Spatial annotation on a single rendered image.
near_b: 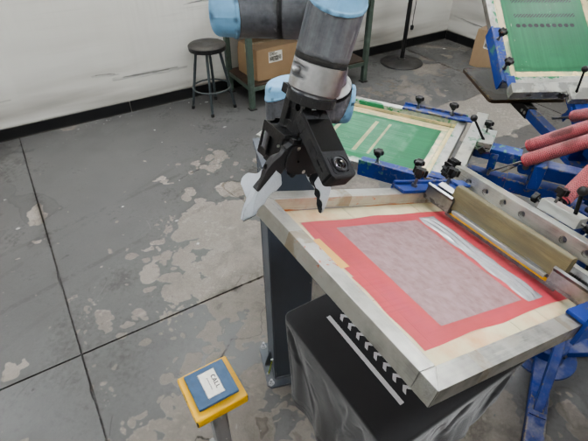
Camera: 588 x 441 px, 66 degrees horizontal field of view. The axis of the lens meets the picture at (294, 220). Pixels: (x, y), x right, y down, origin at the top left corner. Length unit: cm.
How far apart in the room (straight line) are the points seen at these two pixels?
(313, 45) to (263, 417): 181
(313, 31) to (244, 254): 232
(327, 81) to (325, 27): 7
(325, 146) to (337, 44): 13
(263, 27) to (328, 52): 14
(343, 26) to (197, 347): 201
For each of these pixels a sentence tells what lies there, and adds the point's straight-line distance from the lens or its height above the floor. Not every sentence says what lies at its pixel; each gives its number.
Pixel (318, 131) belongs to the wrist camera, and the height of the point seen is 165.
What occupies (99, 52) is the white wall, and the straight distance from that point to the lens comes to 453.
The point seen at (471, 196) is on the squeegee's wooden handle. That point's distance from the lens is 134.
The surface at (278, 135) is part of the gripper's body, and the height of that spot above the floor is 163.
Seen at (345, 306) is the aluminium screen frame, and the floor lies 132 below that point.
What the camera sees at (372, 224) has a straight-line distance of 117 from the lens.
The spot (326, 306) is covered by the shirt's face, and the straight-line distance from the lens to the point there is 130.
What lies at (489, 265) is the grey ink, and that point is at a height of 115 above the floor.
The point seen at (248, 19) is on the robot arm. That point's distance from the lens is 72.
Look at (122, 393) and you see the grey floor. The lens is 237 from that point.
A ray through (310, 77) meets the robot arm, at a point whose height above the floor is 172.
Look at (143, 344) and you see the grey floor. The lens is 250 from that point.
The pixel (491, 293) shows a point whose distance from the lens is 112.
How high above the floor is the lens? 194
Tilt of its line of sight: 39 degrees down
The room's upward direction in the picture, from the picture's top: straight up
